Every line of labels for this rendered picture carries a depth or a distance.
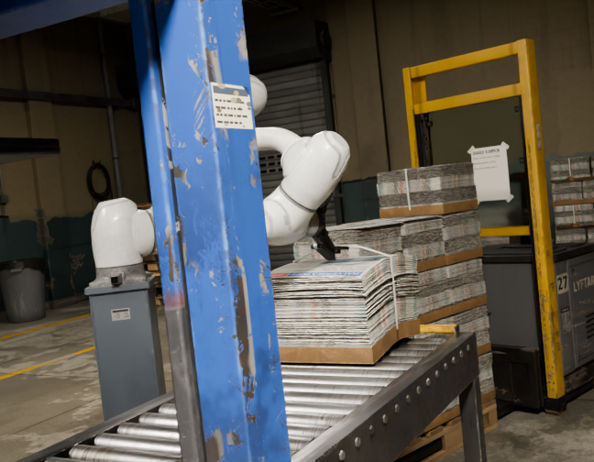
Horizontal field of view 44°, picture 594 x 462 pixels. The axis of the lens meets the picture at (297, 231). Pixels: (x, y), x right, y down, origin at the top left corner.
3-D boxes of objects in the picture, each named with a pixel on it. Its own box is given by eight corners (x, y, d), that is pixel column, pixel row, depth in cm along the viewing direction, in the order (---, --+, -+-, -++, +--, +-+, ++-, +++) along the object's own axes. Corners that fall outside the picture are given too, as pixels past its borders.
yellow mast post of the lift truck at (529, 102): (540, 396, 363) (509, 42, 354) (549, 391, 369) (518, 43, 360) (557, 399, 357) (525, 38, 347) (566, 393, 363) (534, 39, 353)
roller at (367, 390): (218, 396, 181) (215, 376, 181) (395, 406, 158) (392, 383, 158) (206, 401, 177) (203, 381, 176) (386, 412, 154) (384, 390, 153)
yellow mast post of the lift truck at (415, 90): (432, 380, 411) (401, 69, 402) (441, 377, 417) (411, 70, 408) (445, 382, 404) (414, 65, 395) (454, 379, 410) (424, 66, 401)
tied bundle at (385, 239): (295, 286, 316) (290, 233, 315) (340, 275, 336) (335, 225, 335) (362, 288, 289) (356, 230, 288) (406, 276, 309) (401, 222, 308)
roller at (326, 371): (234, 384, 187) (245, 385, 192) (406, 391, 164) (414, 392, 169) (236, 364, 189) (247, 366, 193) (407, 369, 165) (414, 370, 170)
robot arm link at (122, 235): (87, 268, 243) (79, 202, 242) (137, 259, 254) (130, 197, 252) (105, 269, 230) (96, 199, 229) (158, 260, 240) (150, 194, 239)
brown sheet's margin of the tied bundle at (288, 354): (299, 341, 203) (296, 326, 202) (396, 341, 189) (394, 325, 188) (271, 362, 189) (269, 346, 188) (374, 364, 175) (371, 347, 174)
